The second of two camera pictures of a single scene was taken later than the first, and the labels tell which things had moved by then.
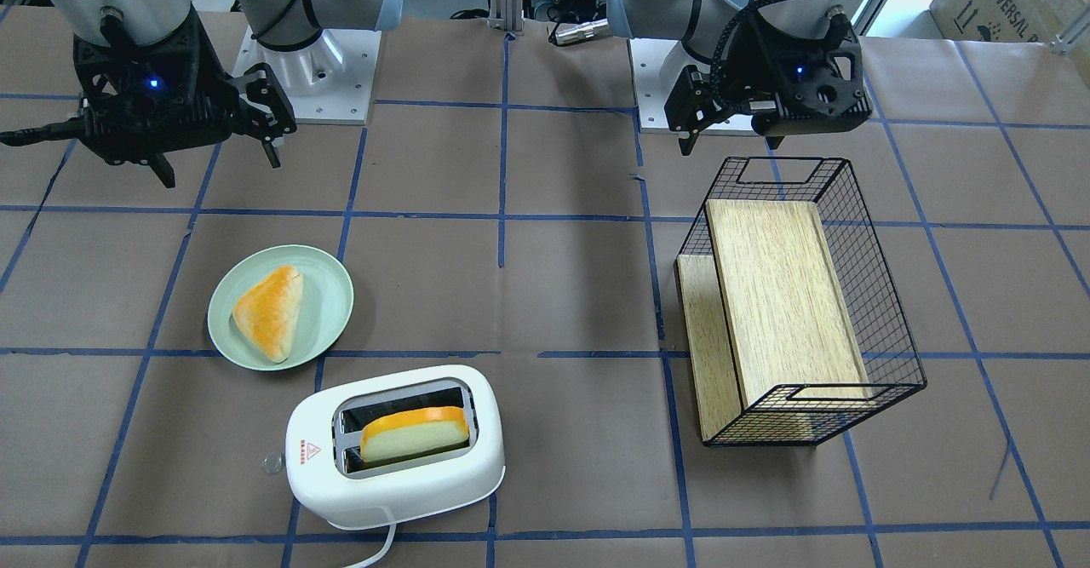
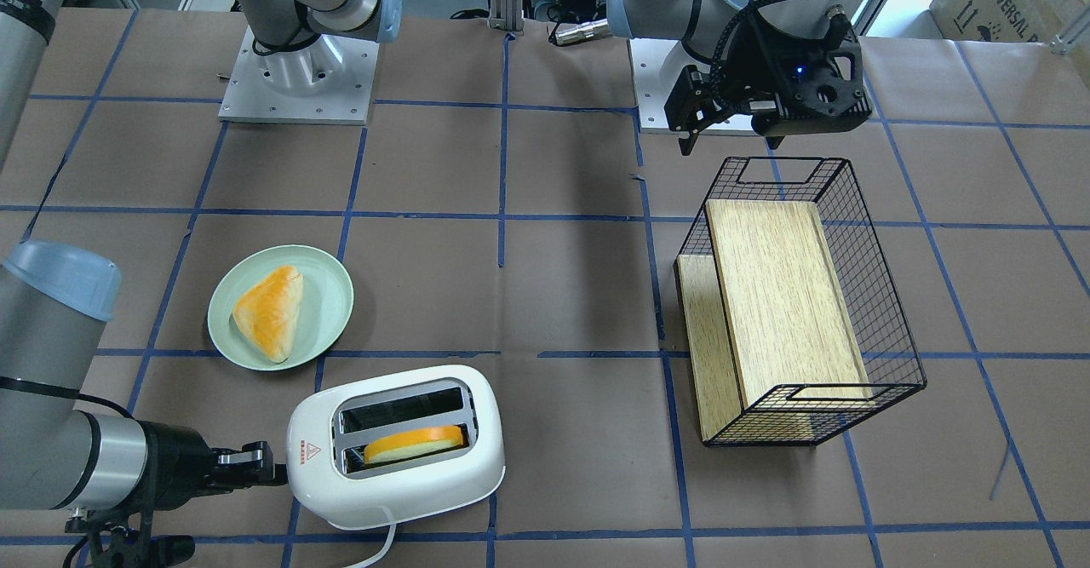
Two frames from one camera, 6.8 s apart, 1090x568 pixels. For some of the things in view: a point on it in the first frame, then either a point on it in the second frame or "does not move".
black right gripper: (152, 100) to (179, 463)
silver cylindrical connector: (569, 32) does not move
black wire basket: (794, 327) does not move
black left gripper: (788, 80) does not move
